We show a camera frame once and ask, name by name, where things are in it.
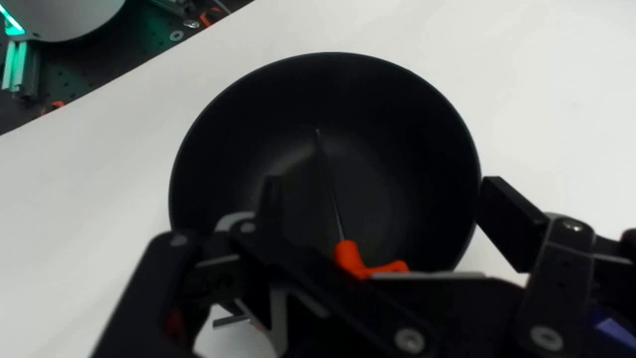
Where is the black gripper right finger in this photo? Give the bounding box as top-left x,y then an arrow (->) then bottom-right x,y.
375,177 -> 636,358

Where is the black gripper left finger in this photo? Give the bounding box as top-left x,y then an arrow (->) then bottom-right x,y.
91,177 -> 425,358

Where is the orange handled hex key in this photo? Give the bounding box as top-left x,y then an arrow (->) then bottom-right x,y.
314,129 -> 409,280

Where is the round white robot base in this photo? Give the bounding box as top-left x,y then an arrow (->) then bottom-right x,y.
0,0 -> 127,41

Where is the black bowl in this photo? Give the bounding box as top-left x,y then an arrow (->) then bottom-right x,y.
168,51 -> 481,270

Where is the white paper sheet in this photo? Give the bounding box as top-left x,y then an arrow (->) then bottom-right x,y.
0,0 -> 636,358

